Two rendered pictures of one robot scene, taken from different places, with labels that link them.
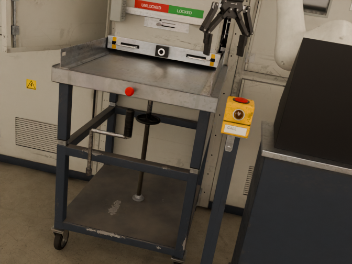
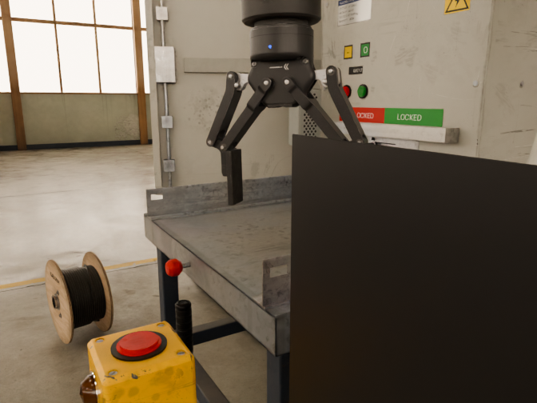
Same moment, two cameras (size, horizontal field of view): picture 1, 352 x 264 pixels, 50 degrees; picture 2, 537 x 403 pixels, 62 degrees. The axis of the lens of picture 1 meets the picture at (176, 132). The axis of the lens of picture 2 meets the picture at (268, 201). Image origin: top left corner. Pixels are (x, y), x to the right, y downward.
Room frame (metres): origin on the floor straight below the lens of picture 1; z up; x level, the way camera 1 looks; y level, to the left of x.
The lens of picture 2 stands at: (0.93, -0.54, 1.12)
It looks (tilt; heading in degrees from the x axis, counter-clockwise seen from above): 13 degrees down; 52
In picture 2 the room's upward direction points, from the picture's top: straight up
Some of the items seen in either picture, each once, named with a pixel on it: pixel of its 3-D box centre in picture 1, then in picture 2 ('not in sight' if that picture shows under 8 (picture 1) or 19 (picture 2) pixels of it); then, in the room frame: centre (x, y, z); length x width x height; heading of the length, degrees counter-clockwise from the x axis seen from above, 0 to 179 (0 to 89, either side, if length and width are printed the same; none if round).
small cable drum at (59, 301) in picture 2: not in sight; (77, 296); (1.43, 1.60, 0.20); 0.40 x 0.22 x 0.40; 92
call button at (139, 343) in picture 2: (241, 101); (139, 348); (1.06, -0.17, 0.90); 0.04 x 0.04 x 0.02
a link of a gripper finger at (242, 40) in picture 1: (241, 45); not in sight; (1.32, -0.18, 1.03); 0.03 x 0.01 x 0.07; 30
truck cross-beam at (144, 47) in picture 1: (163, 50); not in sight; (1.79, 0.12, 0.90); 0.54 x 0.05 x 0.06; 83
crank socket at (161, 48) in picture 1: (162, 51); not in sight; (1.75, 0.12, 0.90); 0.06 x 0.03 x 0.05; 83
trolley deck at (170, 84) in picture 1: (154, 72); (332, 236); (1.64, 0.14, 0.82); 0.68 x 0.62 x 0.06; 173
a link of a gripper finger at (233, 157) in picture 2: (207, 44); (234, 177); (1.25, -0.06, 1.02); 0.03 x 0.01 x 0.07; 30
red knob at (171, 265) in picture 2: (130, 90); (178, 266); (1.28, 0.18, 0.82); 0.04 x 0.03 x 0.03; 173
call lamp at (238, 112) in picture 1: (238, 114); (88, 391); (1.02, -0.17, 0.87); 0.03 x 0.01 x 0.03; 83
